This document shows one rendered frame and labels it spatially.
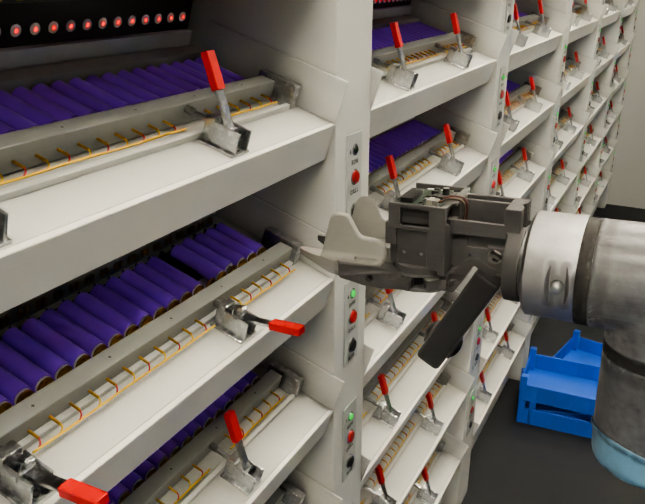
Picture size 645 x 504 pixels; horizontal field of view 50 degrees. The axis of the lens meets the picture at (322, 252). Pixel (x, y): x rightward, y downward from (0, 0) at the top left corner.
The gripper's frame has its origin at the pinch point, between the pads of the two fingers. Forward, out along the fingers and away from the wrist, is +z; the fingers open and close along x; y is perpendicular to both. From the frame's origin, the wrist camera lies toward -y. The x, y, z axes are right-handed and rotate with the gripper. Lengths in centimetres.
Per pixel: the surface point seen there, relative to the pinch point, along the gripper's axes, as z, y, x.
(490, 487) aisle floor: 4, -102, -96
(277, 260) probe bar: 9.9, -5.1, -7.2
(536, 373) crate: 3, -94, -146
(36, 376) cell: 13.1, -3.9, 25.0
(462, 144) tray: 10, -6, -80
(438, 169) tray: 9, -7, -63
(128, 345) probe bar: 10.5, -4.4, 17.2
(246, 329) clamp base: 5.5, -6.9, 6.2
